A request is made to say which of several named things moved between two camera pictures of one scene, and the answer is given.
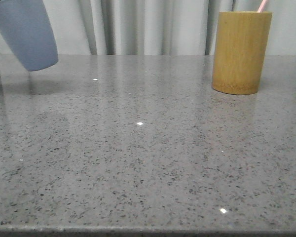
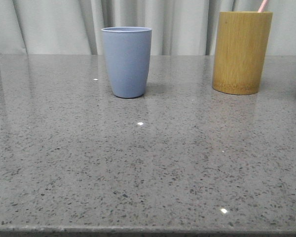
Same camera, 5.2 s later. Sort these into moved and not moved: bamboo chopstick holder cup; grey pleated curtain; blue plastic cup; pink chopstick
Moved: blue plastic cup
Not moved: bamboo chopstick holder cup; pink chopstick; grey pleated curtain
